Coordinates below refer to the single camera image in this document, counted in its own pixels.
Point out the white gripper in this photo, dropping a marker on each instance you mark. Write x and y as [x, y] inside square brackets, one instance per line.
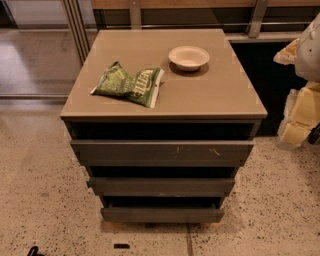
[309, 55]

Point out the grey top drawer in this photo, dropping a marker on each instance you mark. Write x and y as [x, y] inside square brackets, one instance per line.
[162, 153]

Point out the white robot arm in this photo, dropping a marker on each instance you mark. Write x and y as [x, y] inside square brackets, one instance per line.
[307, 59]

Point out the grey drawer cabinet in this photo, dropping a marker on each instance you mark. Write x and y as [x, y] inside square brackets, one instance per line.
[216, 102]

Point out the grey middle drawer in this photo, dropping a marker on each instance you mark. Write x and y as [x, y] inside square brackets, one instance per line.
[161, 187]

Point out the dark object at right edge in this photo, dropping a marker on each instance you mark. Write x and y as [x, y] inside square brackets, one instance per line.
[314, 137]

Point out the white bowl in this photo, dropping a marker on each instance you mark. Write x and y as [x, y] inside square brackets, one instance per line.
[188, 58]

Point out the green chip bag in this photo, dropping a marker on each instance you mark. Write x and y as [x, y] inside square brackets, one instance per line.
[141, 88]

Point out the black floor tape piece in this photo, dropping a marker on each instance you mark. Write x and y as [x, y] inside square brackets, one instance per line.
[121, 246]

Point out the metal railing frame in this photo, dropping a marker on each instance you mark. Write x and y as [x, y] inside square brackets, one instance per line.
[40, 58]

